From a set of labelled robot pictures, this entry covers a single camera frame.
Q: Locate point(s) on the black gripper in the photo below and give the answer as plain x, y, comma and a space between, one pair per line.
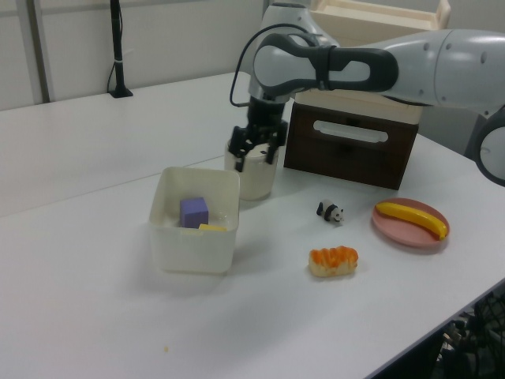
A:
266, 114

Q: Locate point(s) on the yellow cube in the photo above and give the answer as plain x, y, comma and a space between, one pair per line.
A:
211, 228

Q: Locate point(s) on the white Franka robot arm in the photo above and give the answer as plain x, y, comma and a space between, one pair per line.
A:
453, 67

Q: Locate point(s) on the purple cube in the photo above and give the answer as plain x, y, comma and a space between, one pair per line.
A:
193, 211

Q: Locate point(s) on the white plastic box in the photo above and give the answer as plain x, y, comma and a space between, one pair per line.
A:
193, 248

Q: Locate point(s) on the white lidded canister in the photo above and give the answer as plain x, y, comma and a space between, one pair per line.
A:
256, 177

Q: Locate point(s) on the cream and brown drawer cabinet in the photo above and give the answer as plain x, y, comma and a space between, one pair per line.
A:
347, 158

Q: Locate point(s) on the toy panda figure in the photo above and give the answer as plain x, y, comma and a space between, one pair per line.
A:
330, 211

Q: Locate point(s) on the toy bread with orange glaze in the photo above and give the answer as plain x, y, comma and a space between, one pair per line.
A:
333, 260

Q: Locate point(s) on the pink plate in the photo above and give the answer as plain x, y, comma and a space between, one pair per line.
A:
398, 231

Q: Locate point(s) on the black stand pole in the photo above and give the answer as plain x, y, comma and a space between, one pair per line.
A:
115, 47

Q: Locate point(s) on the yellow toy banana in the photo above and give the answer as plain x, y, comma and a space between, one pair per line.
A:
414, 216

